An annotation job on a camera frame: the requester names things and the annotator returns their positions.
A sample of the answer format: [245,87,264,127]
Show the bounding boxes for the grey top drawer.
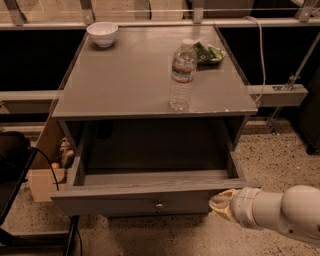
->
[52,119,260,217]

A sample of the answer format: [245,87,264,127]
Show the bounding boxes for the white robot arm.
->
[209,185,320,247]

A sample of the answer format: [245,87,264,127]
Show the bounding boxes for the grey wooden drawer cabinet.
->
[52,26,257,160]

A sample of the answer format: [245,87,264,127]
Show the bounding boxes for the green chip bag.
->
[193,41,225,65]

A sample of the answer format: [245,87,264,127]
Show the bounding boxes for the clear plastic water bottle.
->
[169,39,197,111]

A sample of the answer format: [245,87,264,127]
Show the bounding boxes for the toy items in box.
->
[51,137,75,169]

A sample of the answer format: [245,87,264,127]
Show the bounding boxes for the cardboard box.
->
[27,119,67,202]

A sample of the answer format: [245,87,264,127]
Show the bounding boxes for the white ceramic bowl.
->
[86,22,118,47]

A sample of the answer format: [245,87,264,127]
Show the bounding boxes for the black chair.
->
[0,131,79,256]

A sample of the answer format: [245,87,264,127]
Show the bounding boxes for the white cable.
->
[243,15,267,104]

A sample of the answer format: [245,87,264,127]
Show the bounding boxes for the black cable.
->
[29,146,83,256]

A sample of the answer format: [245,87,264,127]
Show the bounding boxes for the metal railing frame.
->
[0,0,320,114]

